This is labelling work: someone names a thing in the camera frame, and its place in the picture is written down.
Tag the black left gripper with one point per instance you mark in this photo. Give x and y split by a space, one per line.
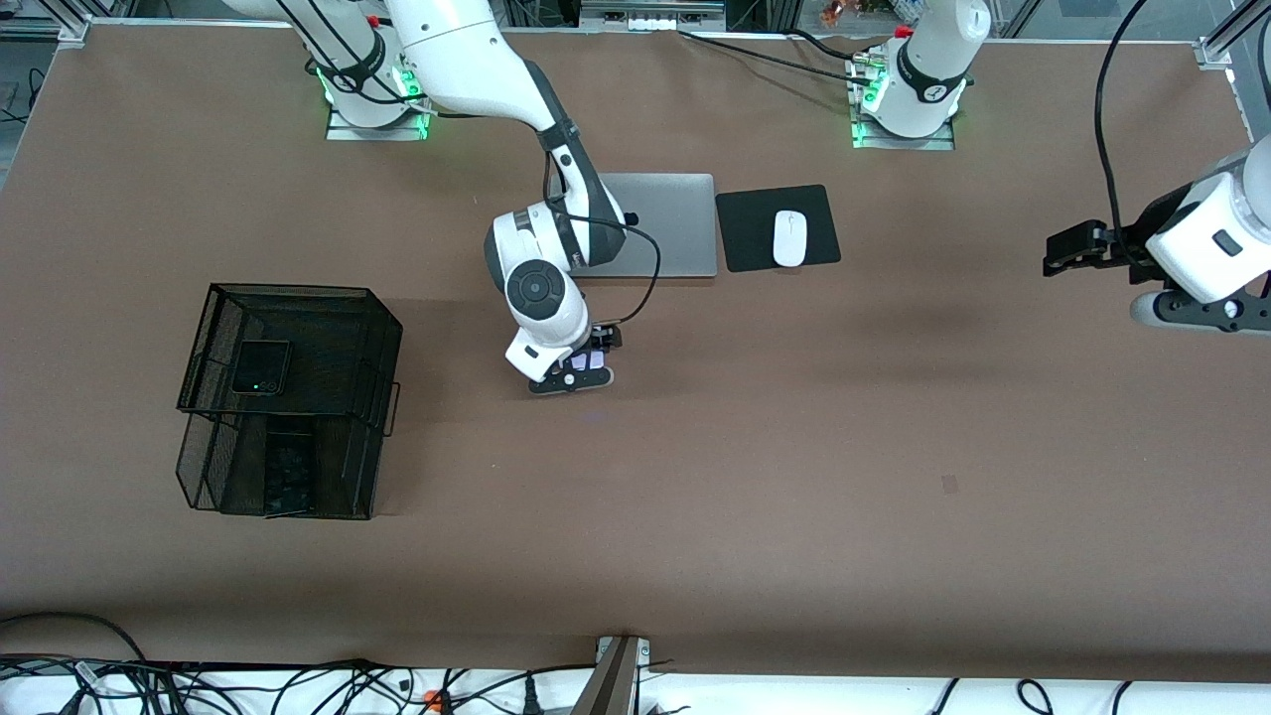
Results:
1119 247

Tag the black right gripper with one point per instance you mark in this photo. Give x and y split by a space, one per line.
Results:
603 339

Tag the lavender white flip phone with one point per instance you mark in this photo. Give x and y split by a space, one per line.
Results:
593 359

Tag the long black smartphone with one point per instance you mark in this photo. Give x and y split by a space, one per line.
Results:
291 482

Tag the small black flip phone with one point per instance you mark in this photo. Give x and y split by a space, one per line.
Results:
260 367

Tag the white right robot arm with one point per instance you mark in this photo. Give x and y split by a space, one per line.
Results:
467 60

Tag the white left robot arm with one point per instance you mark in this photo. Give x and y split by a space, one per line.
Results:
933 60

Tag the silver closed laptop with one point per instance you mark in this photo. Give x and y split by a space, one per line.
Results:
675 228

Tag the black mouse pad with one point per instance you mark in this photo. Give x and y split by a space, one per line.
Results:
745 238

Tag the white computer mouse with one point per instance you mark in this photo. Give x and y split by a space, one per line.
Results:
789 238

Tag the white power strip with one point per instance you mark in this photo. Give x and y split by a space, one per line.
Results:
650 22

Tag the small orange background object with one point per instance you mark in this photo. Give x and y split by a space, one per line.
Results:
832 12

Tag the orange plug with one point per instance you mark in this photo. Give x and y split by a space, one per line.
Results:
432 701

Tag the aluminium frame profile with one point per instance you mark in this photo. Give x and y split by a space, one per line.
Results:
1213 50

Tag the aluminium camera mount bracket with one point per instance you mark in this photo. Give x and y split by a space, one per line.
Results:
611 685

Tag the aluminium corner bracket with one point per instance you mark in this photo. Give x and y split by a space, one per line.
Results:
74 30

